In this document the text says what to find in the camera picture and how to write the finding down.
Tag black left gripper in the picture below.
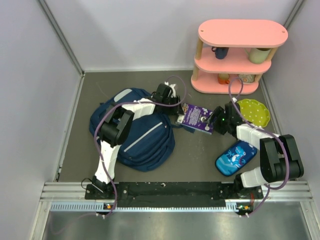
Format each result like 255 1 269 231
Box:
162 94 185 116

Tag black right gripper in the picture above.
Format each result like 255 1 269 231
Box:
204 106 231 135

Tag purple treehouse paperback book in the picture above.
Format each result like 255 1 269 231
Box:
176 103 214 135

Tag navy blue student backpack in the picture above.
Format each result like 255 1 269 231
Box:
89 88 176 172

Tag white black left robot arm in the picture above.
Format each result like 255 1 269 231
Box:
89 82 183 199

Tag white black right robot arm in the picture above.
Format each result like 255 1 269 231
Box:
209 101 304 198

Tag orange small cup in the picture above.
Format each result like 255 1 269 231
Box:
217 73 230 85

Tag green polka dot plate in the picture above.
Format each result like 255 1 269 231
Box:
237 98 271 128

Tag patterned small bowl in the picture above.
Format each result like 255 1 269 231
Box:
238 74 255 85

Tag blue dinosaur pencil case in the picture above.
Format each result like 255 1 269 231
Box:
215 140 258 177

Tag dark blue mug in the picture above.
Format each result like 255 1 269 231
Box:
211 46 229 60

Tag pink three-tier shelf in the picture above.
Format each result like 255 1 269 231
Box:
191 19 289 95

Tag cream green mug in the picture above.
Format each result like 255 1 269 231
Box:
244 48 271 64

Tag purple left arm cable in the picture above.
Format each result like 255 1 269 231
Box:
93 75 188 220

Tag grey slotted cable duct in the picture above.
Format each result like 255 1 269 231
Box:
50 202 251 213

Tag aluminium frame rail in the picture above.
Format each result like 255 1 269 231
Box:
40 181 313 202

